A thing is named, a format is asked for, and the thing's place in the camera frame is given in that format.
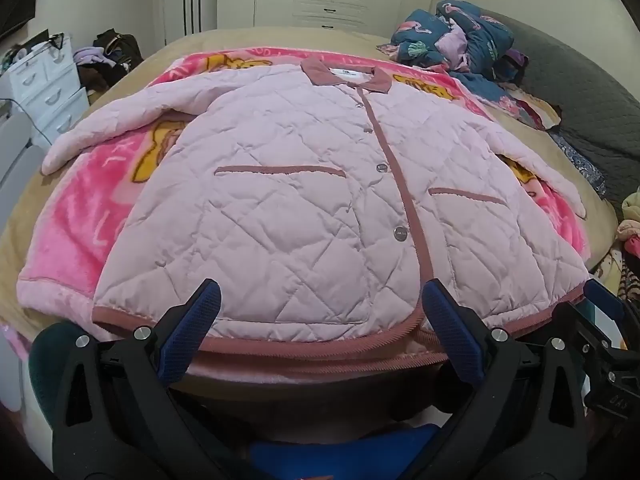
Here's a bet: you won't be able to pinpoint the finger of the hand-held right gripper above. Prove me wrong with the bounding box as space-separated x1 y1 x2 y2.
584 279 632 334
566 302 640 411

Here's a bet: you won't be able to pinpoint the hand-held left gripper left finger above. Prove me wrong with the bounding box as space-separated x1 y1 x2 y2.
52 278 236 480

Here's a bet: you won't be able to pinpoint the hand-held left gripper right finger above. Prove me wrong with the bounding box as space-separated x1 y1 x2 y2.
422 278 587 480

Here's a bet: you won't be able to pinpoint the pink quilted jacket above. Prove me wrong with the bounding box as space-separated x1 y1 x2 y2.
42 57 596 376

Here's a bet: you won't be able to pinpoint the pile of colourful clothes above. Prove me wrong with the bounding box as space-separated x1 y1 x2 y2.
592 187 640 306

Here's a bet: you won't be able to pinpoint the purple clothes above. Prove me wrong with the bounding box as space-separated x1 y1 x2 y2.
73 46 109 67

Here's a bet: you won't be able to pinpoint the blue patterned cloth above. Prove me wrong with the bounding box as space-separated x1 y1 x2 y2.
549 129 609 202

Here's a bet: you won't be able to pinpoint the pink bear printed blanket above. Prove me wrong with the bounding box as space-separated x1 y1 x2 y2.
15 50 592 343

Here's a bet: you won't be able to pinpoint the orange floral cloth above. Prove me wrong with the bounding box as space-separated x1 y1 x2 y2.
500 85 563 132

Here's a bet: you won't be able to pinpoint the grey padded headboard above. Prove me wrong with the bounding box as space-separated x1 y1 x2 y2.
492 10 640 203

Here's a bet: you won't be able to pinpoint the white drawer chest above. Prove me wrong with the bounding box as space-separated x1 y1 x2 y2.
0 35 91 147

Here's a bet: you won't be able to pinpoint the dark brown bag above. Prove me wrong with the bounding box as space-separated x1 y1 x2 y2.
80 29 146 93

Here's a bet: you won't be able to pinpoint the bed with beige sheet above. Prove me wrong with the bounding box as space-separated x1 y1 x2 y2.
0 26 623 361

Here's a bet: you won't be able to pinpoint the blue flamingo print quilt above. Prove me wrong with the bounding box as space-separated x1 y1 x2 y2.
377 0 548 128

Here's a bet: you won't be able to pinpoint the dark flat screen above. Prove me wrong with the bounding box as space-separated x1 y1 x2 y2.
0 0 39 41

